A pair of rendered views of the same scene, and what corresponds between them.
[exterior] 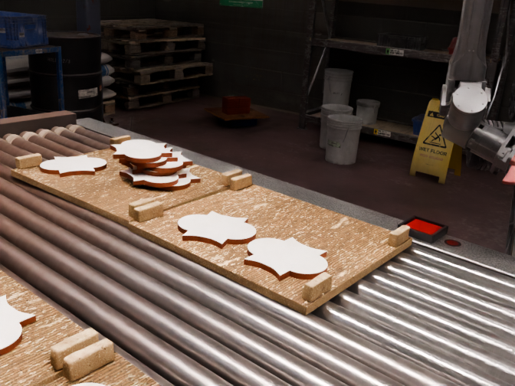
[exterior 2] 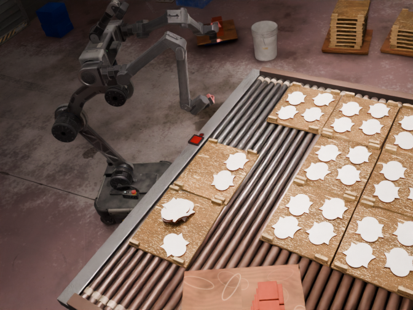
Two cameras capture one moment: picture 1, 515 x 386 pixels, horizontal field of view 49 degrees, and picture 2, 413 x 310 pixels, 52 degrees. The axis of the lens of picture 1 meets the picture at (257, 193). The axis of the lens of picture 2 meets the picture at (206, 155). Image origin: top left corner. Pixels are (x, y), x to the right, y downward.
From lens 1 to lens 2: 2.38 m
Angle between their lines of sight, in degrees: 76
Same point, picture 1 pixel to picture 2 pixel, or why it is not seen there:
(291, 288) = (251, 158)
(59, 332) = (292, 190)
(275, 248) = (233, 163)
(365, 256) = (226, 147)
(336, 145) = not seen: outside the picture
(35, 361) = (303, 189)
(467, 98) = (204, 99)
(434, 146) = not seen: outside the picture
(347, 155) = not seen: outside the picture
